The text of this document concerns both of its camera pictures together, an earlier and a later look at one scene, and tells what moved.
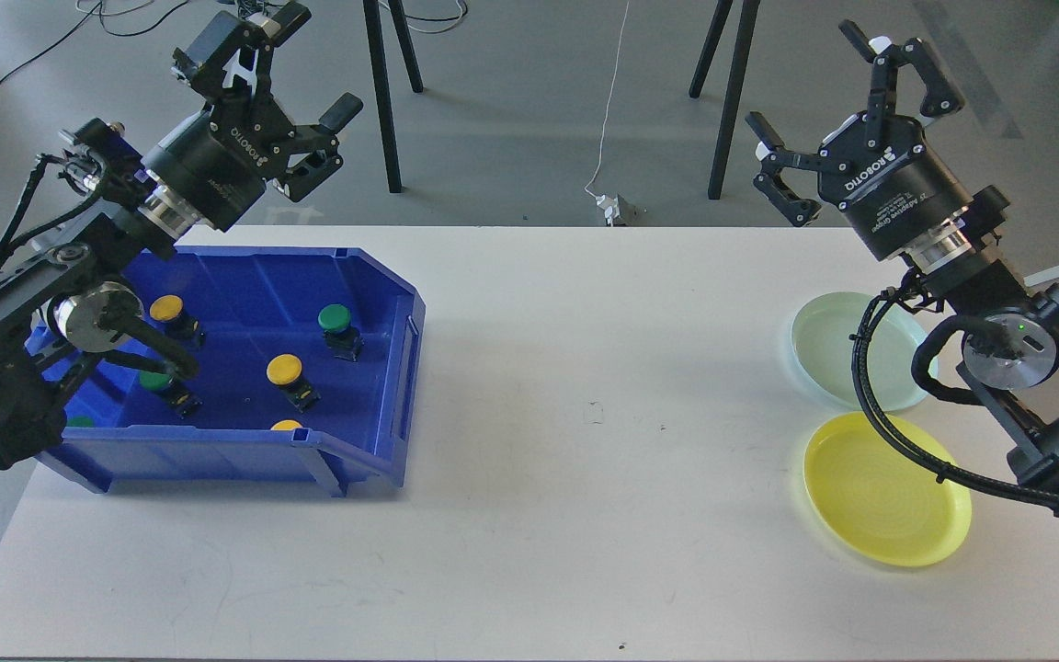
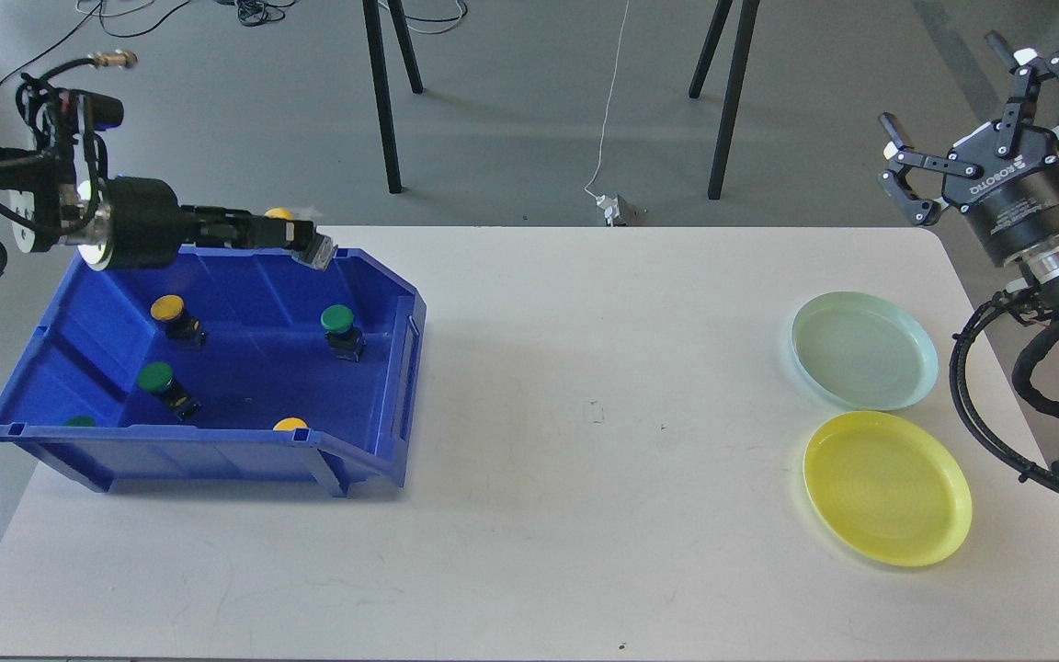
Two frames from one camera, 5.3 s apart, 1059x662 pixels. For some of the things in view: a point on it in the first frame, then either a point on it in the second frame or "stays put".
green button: x=343 y=341 stays put
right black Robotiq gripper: x=898 y=194 -> x=1033 y=213
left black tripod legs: x=372 y=15 stays put
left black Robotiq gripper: x=217 y=163 -> x=143 y=228
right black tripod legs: x=735 y=84 stays put
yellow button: x=169 y=310 stays put
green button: x=182 y=402 stays put
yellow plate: x=880 y=501 stays put
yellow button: x=284 y=370 -> x=278 y=212
